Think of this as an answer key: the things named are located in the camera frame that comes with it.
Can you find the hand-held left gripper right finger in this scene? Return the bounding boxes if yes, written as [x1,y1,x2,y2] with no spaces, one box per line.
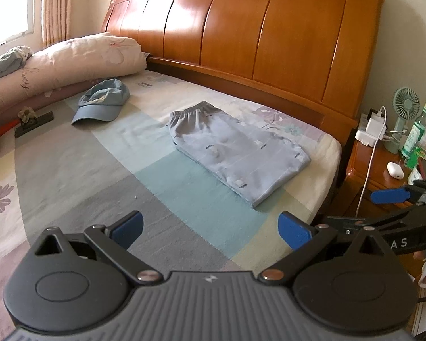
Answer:
[260,212,391,285]

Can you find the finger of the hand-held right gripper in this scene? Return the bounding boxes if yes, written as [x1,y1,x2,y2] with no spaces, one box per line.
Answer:
[371,185,426,206]
[326,206,426,236]

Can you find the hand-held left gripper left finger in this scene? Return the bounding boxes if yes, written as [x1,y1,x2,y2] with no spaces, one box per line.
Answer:
[35,211,164,285]

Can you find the light grey printed pants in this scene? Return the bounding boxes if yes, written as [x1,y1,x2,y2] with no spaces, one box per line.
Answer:
[165,101,312,209]

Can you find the white earbud case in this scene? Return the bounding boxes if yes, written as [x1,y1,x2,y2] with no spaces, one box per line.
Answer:
[387,161,404,179]

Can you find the wooden nightstand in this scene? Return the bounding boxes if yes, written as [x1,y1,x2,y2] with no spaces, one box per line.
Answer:
[337,137,426,221]

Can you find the green packet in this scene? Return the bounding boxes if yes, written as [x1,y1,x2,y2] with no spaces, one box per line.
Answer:
[405,143,426,170]

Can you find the white power strip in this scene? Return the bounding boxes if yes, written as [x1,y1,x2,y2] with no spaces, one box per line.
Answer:
[355,130,389,147]

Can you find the patchwork floral bed sheet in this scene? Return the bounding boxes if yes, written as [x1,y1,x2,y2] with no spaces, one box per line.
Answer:
[0,69,342,327]

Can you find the green glass bottle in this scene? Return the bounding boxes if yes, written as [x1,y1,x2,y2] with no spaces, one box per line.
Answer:
[402,90,426,157]

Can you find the white charger adapter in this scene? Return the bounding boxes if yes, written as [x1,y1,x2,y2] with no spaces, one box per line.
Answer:
[365,113,387,134]

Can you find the green desk fan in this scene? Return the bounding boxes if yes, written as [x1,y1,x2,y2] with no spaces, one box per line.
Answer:
[383,86,420,154]

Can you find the light blue cap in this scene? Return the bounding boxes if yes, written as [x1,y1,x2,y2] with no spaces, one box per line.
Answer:
[71,78,131,125]

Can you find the black phone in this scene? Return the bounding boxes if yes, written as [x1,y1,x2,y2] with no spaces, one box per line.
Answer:
[15,111,55,138]

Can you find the beige fabric flower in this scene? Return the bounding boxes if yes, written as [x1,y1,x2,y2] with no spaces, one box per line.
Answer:
[18,107,37,126]

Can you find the orange plastic stick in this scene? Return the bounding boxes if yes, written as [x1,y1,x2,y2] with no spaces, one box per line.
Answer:
[0,119,22,138]

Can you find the folded grey blue cloth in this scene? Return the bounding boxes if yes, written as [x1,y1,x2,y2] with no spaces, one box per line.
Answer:
[0,45,33,82]

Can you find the wooden bed headboard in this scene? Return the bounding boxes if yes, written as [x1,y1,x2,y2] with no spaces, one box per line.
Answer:
[101,0,386,190]

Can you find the pink striped curtain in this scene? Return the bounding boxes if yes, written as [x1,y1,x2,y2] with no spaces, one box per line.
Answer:
[42,0,73,48]

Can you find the white charging cable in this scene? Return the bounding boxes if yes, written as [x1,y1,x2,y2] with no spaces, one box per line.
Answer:
[355,106,387,218]

